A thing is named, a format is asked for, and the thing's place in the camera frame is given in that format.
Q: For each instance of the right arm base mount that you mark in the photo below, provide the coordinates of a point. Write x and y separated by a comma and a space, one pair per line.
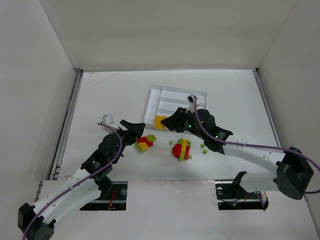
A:
231, 196

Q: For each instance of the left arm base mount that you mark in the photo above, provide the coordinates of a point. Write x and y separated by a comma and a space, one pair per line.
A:
116, 200

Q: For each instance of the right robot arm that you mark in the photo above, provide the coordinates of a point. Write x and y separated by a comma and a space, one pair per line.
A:
285, 170

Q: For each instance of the yellow lego brick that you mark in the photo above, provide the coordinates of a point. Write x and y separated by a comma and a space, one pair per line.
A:
158, 122

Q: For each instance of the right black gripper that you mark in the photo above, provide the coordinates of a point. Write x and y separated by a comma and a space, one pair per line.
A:
182, 120

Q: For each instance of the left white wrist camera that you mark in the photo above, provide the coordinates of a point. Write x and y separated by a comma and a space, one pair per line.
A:
107, 119

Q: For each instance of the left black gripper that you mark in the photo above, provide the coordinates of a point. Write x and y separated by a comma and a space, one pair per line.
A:
127, 134

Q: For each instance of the white divided sorting tray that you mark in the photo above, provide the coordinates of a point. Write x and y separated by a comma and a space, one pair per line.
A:
164, 101

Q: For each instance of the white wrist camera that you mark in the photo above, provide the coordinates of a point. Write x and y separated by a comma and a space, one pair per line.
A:
107, 119
192, 99

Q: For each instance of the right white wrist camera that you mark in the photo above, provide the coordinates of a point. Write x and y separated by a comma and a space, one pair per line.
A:
192, 99

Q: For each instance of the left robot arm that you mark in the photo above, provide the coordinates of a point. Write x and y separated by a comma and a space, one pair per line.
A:
38, 221

